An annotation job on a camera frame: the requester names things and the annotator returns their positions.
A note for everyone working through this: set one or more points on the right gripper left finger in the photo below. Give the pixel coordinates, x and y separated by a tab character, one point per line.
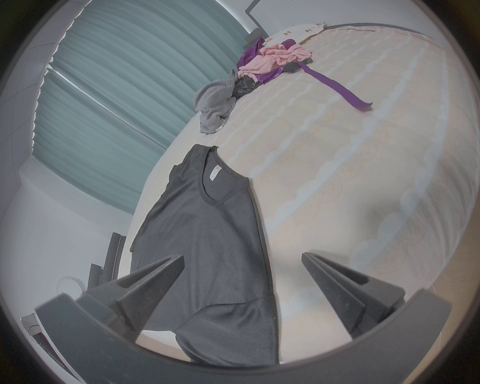
146	300

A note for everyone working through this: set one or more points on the black dressing table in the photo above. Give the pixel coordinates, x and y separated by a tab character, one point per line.
94	275

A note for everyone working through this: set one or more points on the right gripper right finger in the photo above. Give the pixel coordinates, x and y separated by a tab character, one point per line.
341	296

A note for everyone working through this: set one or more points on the purple garment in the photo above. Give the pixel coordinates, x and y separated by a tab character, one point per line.
249	56

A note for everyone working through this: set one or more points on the black T-shirt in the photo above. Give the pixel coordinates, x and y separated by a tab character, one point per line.
210	243

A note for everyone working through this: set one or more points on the black shiny garment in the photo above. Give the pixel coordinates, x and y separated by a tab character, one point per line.
243	86

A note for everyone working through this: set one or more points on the round white-framed mirror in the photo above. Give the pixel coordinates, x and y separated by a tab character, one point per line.
69	287

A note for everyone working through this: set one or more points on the white printed pillow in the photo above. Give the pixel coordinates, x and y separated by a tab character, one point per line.
300	30

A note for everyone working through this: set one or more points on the grey bedside table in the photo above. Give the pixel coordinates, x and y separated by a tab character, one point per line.
254	35

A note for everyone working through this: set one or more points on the pink garment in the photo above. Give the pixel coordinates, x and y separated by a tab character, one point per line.
270	60

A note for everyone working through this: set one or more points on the bed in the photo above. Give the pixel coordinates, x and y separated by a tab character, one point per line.
337	168

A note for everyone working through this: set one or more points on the blue-green curtain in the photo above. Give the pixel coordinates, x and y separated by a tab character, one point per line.
93	150
150	56

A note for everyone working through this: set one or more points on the grey garment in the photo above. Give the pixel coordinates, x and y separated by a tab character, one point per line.
213	101

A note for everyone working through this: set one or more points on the black chest of drawers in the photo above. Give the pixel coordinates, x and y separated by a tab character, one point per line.
112	258

